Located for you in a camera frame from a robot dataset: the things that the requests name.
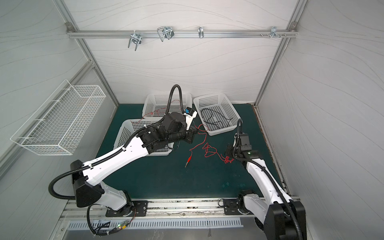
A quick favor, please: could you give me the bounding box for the black cable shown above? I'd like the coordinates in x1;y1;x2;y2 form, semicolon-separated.
200;107;234;128

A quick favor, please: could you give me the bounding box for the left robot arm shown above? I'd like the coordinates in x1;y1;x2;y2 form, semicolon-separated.
48;85;198;216

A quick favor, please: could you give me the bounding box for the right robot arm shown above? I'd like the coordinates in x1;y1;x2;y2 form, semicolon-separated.
225;119;307;240

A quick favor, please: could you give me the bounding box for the red alligator clip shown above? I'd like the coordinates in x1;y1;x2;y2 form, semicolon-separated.
185;156;192;168

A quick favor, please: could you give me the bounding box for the white basket back right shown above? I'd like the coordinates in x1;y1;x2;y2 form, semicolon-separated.
193;93;241;136

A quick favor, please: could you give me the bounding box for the white basket back middle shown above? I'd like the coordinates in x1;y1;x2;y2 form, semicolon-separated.
142;93;192;119

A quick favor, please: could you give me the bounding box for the white basket front left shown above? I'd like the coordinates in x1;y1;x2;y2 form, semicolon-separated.
114;118;173;157

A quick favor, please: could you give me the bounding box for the metal hook clamp middle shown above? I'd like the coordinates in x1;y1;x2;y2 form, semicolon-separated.
157;26;175;42

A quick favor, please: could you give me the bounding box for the metal hook clamp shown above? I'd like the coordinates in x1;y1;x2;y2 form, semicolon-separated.
157;26;175;42
128;33;142;51
260;26;286;39

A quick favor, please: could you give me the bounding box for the metal hook small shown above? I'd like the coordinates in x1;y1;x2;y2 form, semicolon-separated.
198;26;204;39

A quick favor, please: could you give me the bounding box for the metal hook clamp left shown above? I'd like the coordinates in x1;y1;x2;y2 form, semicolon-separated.
128;33;142;51

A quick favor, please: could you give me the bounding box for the metal hook clamp right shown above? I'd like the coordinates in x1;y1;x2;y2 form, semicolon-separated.
260;26;286;39

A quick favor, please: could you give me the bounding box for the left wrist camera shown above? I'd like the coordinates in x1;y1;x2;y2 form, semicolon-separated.
183;107;197;131

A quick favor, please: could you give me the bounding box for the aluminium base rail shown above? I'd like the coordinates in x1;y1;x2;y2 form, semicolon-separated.
59;197;301;220

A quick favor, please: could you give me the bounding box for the white wire wall basket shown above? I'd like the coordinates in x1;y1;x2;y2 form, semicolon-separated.
10;80;106;156

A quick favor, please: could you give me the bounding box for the white vented cable duct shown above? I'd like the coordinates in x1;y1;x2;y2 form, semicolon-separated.
67;218;244;231

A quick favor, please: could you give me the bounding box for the aluminium crossbar rail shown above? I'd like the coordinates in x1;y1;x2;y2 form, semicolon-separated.
67;29;299;39

